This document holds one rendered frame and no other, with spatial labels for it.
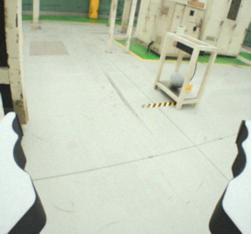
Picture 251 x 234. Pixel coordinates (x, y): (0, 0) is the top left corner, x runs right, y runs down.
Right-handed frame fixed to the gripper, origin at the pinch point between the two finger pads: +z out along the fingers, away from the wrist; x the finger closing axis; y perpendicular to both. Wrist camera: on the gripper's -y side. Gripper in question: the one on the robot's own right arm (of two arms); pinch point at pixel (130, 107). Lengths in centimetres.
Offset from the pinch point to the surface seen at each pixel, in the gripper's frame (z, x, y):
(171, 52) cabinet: 419, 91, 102
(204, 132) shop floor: 154, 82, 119
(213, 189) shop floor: 79, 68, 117
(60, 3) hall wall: 917, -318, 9
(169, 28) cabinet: 410, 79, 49
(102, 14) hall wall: 1007, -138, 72
